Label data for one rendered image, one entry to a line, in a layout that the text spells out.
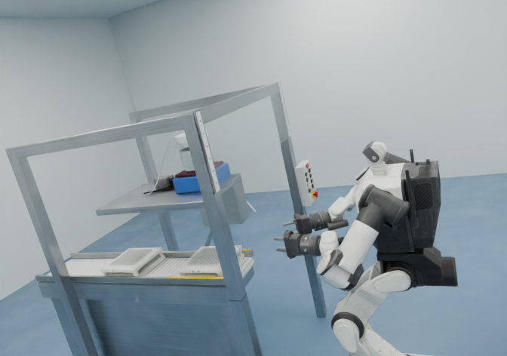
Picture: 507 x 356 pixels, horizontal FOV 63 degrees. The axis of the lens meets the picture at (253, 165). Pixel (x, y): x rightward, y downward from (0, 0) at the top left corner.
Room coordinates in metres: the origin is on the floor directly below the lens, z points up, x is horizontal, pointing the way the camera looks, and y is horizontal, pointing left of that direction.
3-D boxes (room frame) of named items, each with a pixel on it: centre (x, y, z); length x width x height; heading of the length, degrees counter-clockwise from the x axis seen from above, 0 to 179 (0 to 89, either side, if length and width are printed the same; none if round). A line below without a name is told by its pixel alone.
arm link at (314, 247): (1.58, -0.22, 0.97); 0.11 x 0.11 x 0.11; 55
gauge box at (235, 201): (2.01, 0.19, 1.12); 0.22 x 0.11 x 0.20; 64
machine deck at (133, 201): (1.98, 0.43, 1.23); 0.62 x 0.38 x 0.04; 64
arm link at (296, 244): (1.63, -0.12, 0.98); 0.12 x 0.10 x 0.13; 55
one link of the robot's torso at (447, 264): (1.50, -0.55, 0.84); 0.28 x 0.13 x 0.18; 63
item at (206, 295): (2.16, 0.77, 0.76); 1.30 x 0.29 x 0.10; 64
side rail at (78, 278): (2.03, 0.82, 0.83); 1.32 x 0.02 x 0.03; 64
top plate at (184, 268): (1.93, 0.32, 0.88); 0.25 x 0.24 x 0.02; 154
